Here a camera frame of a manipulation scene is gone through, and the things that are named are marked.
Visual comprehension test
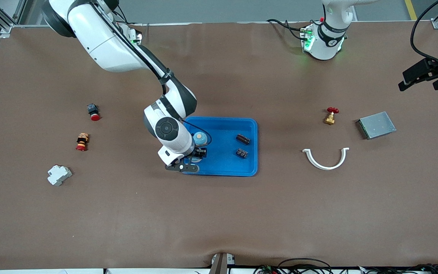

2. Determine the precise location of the blue plastic tray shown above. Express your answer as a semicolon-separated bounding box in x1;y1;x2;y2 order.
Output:
179;116;259;177

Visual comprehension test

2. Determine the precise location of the grey metal box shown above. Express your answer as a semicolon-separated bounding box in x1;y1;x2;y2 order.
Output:
355;111;397;140

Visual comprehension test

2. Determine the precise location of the red emergency push button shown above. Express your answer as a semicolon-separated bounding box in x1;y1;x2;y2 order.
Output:
87;103;101;121

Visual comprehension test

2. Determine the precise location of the red yellow black button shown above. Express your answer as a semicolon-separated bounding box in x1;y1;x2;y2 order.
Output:
76;132;90;152

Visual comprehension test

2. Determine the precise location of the metal table edge clamp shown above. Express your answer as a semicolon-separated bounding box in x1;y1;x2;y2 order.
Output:
209;252;236;274

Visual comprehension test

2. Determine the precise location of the white circuit breaker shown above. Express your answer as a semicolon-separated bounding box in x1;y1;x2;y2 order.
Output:
47;164;73;186

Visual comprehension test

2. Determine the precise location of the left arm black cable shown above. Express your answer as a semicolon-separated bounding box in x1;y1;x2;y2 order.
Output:
410;0;438;71

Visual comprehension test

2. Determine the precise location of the brass valve red handle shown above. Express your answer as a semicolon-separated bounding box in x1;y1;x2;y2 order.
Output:
324;107;340;126

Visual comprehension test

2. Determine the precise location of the white curved bracket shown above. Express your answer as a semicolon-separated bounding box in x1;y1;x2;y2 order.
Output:
302;148;350;170

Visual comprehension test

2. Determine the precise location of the coloured wire bundle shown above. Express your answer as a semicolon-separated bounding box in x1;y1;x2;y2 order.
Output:
253;264;280;274

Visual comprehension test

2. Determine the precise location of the black looped cable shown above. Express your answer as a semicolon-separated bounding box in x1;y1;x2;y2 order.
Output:
278;258;333;274

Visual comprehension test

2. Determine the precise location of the black base cable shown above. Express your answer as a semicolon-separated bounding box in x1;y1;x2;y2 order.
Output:
267;18;308;41

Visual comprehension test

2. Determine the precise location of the black cable bundle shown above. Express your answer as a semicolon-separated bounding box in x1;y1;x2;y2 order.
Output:
356;263;438;274

